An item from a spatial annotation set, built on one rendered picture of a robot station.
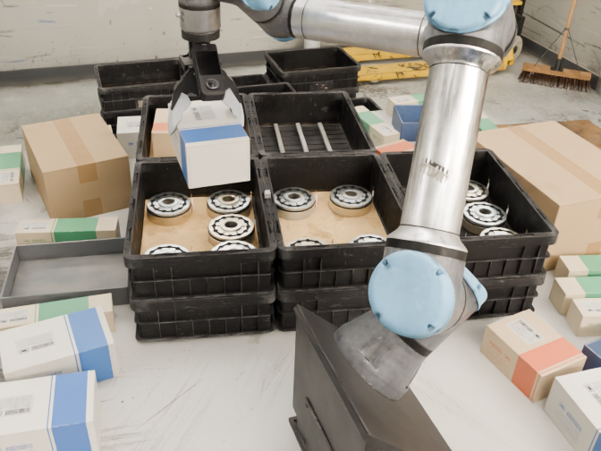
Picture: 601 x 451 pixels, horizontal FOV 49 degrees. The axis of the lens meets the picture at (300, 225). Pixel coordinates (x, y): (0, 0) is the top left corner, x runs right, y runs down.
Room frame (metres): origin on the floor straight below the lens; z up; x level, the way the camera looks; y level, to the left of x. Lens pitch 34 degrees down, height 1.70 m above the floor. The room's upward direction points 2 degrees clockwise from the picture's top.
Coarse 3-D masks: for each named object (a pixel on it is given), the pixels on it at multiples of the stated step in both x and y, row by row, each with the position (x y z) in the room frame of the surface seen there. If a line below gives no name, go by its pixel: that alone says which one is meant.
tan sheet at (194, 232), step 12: (204, 204) 1.38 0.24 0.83; (144, 216) 1.32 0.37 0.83; (192, 216) 1.33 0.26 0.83; (204, 216) 1.33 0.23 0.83; (252, 216) 1.34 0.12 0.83; (144, 228) 1.27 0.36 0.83; (156, 228) 1.27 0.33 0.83; (168, 228) 1.27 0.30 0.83; (180, 228) 1.27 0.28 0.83; (192, 228) 1.27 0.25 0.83; (204, 228) 1.28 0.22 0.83; (144, 240) 1.22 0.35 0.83; (156, 240) 1.22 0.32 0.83; (168, 240) 1.22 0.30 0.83; (180, 240) 1.23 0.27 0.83; (192, 240) 1.23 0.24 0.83; (204, 240) 1.23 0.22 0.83; (144, 252) 1.17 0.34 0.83
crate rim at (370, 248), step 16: (272, 160) 1.45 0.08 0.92; (384, 176) 1.38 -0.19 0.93; (272, 192) 1.28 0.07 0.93; (272, 208) 1.22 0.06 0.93; (400, 208) 1.24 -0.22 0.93; (288, 256) 1.07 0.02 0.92; (304, 256) 1.07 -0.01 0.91; (320, 256) 1.08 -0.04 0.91; (336, 256) 1.08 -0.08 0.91; (352, 256) 1.09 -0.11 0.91
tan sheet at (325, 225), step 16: (320, 192) 1.46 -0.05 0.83; (320, 208) 1.38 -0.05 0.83; (288, 224) 1.31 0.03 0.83; (304, 224) 1.31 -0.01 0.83; (320, 224) 1.32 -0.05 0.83; (336, 224) 1.32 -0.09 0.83; (352, 224) 1.32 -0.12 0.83; (368, 224) 1.33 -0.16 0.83; (288, 240) 1.24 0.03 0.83; (336, 240) 1.25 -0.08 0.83
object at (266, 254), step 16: (144, 160) 1.41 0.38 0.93; (160, 160) 1.41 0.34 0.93; (176, 160) 1.42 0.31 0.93; (256, 160) 1.43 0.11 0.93; (128, 224) 1.13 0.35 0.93; (272, 224) 1.16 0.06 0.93; (128, 240) 1.08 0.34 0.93; (272, 240) 1.10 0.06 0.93; (128, 256) 1.02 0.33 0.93; (144, 256) 1.03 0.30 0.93; (160, 256) 1.03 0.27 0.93; (176, 256) 1.03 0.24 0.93; (192, 256) 1.04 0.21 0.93; (208, 256) 1.04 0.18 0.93; (224, 256) 1.05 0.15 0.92; (240, 256) 1.05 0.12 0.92; (256, 256) 1.06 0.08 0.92; (272, 256) 1.06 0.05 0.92
